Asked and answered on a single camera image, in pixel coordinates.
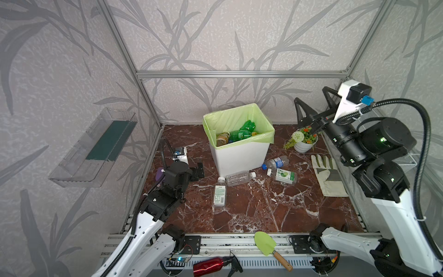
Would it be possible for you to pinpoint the brown tea bottle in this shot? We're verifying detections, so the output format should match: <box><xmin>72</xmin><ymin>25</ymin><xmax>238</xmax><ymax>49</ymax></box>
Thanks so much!
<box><xmin>216</xmin><ymin>132</ymin><xmax>230</xmax><ymax>147</ymax></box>

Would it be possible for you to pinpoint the green plastic soda bottle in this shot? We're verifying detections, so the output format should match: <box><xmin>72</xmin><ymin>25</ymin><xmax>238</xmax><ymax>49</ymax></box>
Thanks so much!
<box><xmin>228</xmin><ymin>129</ymin><xmax>257</xmax><ymax>143</ymax></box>

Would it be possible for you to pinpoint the square bottle green label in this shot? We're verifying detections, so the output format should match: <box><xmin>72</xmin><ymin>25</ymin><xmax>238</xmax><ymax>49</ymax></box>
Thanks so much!
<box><xmin>266</xmin><ymin>169</ymin><xmax>297</xmax><ymax>185</ymax></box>

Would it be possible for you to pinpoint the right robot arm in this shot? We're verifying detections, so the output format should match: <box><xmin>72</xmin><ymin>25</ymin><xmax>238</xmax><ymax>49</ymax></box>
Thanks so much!
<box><xmin>294</xmin><ymin>83</ymin><xmax>443</xmax><ymax>277</ymax></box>

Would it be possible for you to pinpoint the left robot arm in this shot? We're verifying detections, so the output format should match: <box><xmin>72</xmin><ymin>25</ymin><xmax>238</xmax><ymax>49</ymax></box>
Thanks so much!
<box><xmin>94</xmin><ymin>138</ymin><xmax>204</xmax><ymax>277</ymax></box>

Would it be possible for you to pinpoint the blue label bottle near bin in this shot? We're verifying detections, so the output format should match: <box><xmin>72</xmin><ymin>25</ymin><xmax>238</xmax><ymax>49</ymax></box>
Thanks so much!
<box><xmin>261</xmin><ymin>155</ymin><xmax>290</xmax><ymax>171</ymax></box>

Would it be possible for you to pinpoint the white bin with green liner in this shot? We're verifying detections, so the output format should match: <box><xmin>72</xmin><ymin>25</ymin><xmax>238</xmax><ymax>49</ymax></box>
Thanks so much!
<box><xmin>203</xmin><ymin>103</ymin><xmax>275</xmax><ymax>177</ymax></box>

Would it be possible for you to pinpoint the white potted flower plant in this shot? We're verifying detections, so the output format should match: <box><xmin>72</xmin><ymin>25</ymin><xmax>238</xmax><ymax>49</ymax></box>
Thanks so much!
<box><xmin>283</xmin><ymin>126</ymin><xmax>319</xmax><ymax>153</ymax></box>

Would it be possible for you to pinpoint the white green label bottle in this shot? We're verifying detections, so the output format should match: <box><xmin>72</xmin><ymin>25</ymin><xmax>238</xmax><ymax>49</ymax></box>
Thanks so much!
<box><xmin>213</xmin><ymin>177</ymin><xmax>226</xmax><ymax>207</ymax></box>

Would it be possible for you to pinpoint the purple pink spatula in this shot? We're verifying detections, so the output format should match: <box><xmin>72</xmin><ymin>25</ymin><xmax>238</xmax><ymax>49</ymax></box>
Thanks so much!
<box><xmin>155</xmin><ymin>167</ymin><xmax>165</xmax><ymax>182</ymax></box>

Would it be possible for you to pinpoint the clear bottle white cap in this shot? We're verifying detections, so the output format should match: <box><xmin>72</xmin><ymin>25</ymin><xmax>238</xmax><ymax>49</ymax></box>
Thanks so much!
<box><xmin>226</xmin><ymin>171</ymin><xmax>256</xmax><ymax>187</ymax></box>

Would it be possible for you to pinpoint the beige gardening glove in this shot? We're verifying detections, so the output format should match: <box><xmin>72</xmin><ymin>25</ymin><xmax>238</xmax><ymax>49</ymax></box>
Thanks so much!
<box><xmin>310</xmin><ymin>154</ymin><xmax>348</xmax><ymax>197</ymax></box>

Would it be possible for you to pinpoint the green circuit board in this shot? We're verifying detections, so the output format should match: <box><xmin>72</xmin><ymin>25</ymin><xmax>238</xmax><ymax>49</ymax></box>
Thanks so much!
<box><xmin>167</xmin><ymin>256</ymin><xmax>191</xmax><ymax>267</ymax></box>

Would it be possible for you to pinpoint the red spray bottle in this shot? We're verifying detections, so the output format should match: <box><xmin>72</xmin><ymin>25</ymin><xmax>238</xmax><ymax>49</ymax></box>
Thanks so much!
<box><xmin>193</xmin><ymin>256</ymin><xmax>243</xmax><ymax>277</ymax></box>

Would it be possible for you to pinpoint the green garden trowel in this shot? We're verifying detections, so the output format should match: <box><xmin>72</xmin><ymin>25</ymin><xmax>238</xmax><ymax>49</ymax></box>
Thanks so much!
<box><xmin>254</xmin><ymin>232</ymin><xmax>293</xmax><ymax>272</ymax></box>

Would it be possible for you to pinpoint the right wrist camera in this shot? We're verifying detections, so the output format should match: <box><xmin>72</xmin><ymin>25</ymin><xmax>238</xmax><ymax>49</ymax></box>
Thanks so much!
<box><xmin>332</xmin><ymin>80</ymin><xmax>374</xmax><ymax>124</ymax></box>

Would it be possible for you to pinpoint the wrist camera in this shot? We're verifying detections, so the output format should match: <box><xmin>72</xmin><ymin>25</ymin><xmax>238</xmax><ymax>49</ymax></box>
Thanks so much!
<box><xmin>332</xmin><ymin>80</ymin><xmax>374</xmax><ymax>124</ymax></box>
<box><xmin>173</xmin><ymin>147</ymin><xmax>189</xmax><ymax>164</ymax></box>

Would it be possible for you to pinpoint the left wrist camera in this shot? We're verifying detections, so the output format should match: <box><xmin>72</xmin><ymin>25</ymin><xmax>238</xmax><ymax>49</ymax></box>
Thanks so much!
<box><xmin>173</xmin><ymin>147</ymin><xmax>189</xmax><ymax>164</ymax></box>

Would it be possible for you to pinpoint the aluminium frame crossbar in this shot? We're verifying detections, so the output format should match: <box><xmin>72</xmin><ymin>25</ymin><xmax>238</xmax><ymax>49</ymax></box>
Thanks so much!
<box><xmin>136</xmin><ymin>70</ymin><xmax>348</xmax><ymax>79</ymax></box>

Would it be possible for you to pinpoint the white wire mesh basket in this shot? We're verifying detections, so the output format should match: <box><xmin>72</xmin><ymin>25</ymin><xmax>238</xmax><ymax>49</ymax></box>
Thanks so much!
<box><xmin>394</xmin><ymin>154</ymin><xmax>418</xmax><ymax>173</ymax></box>

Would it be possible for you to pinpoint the clear acrylic wall shelf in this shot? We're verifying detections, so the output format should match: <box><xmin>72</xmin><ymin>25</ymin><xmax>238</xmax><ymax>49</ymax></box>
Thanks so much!
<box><xmin>48</xmin><ymin>108</ymin><xmax>138</xmax><ymax>188</ymax></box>

